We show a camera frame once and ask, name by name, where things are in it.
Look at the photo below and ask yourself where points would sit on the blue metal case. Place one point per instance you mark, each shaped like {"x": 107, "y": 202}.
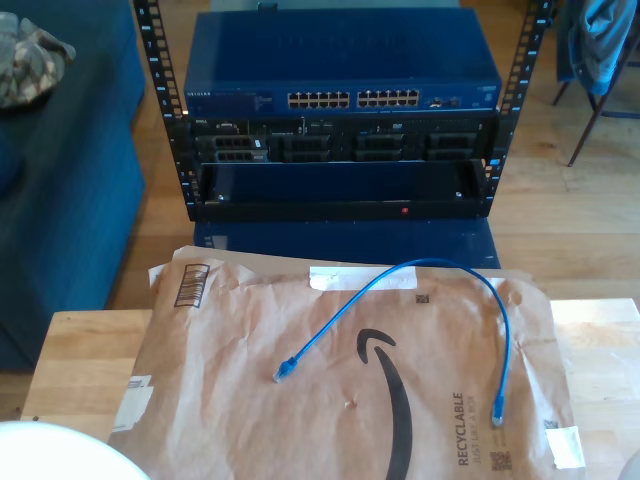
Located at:
{"x": 350, "y": 240}

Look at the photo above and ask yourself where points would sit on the black rack drawer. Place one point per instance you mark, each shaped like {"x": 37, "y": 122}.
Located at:
{"x": 325, "y": 210}

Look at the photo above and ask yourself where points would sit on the black rack server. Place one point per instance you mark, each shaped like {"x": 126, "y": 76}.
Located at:
{"x": 310, "y": 145}

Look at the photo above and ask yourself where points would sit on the brown paper mailer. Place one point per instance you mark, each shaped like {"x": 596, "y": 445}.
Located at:
{"x": 250, "y": 400}

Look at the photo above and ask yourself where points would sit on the blue sofa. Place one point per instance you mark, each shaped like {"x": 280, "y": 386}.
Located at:
{"x": 65, "y": 200}

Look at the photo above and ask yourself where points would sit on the dark metal chair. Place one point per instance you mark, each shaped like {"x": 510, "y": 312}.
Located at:
{"x": 580, "y": 145}

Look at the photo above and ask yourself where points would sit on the camouflage cloth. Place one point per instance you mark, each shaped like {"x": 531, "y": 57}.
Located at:
{"x": 30, "y": 65}

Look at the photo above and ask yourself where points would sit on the blue-grey jacket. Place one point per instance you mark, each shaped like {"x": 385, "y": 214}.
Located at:
{"x": 600, "y": 40}

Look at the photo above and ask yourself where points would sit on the blue network switch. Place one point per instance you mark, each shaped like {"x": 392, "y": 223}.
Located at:
{"x": 340, "y": 50}

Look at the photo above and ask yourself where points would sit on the black rack frame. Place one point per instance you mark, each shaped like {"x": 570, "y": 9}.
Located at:
{"x": 160, "y": 75}

